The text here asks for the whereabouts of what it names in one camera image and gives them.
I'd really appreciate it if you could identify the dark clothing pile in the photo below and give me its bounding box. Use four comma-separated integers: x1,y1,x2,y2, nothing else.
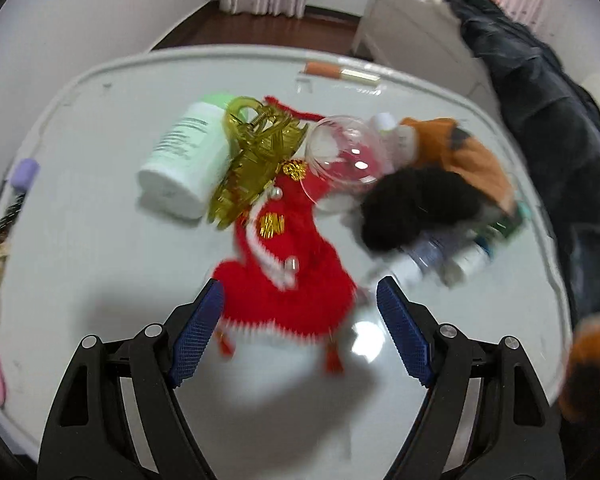
450,0,600,321

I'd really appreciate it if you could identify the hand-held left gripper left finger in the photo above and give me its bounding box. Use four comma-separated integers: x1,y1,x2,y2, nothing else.
37,277,226,480

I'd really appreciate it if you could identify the white bottle with green cap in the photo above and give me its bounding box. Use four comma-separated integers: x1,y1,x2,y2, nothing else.
136,92,238,221

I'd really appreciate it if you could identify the large orange plush toy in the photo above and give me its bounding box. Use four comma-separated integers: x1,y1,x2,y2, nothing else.
397,117,516,211

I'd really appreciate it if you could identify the yellow transparent hair claw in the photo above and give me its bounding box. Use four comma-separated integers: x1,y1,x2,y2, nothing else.
208,96,311,233

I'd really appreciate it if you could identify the black bead bracelet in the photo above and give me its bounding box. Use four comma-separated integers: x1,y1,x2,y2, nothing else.
0,190,28,246

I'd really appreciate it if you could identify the clear plastic dome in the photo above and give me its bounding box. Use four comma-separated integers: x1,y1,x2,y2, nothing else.
300,115,396,198

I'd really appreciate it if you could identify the white bed frame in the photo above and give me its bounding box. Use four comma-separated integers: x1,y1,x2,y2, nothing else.
352,0,501,106

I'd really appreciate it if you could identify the tiny white cap bottle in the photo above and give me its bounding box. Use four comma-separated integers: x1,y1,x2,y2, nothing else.
370,112,416,151

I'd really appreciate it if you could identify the black fluffy pompom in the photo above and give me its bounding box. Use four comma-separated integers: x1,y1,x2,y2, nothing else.
360,165,486,253

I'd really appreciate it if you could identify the small green container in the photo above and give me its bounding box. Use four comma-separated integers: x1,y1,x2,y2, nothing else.
480,200,533,241

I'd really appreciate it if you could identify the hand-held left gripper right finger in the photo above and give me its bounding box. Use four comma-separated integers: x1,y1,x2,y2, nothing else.
375,276,563,480

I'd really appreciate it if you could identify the small clear bottle white cap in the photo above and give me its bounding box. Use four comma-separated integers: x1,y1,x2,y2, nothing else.
445,240,493,286

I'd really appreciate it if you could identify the red knitted ornament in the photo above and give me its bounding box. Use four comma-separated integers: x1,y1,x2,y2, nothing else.
211,96,358,376

